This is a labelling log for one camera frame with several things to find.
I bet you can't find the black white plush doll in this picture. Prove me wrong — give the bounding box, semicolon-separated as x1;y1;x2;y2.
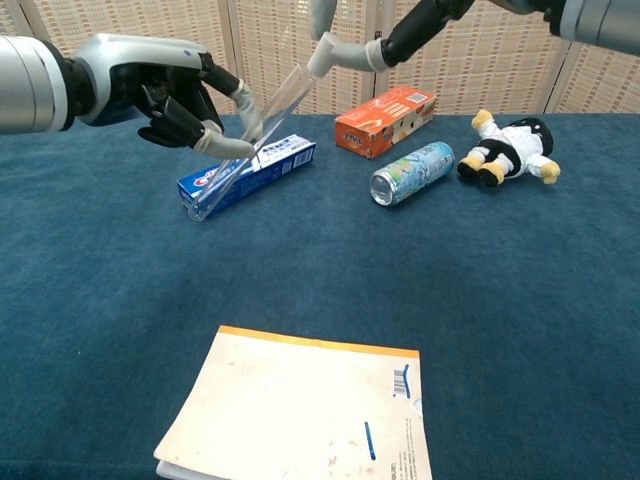
456;108;562;188

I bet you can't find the small white stopper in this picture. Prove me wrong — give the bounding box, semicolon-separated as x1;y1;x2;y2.
306;32;341;79

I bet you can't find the blue white toothpaste box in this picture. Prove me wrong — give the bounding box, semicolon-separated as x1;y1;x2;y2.
176;133;317;222

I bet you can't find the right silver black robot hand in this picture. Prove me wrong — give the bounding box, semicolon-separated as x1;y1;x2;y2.
309;0;569;73

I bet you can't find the orange cardboard box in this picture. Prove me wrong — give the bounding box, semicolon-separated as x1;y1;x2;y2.
334;85;438;160

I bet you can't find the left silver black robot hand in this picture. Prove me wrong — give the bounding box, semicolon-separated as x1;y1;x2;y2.
64;33;264;161

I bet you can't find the transparent glass test tube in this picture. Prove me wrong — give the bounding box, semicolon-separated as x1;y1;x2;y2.
187;65;317;223

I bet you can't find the woven beige folding screen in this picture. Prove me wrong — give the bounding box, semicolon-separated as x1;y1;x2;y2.
0;0;640;122

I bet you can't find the white notebook yellow spine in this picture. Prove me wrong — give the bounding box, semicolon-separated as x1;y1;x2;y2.
153;324;434;480

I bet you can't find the light blue drink can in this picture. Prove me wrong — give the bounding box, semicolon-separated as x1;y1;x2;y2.
369;140;456;207

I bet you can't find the dark teal table cloth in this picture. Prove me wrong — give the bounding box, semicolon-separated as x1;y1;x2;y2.
0;113;640;480

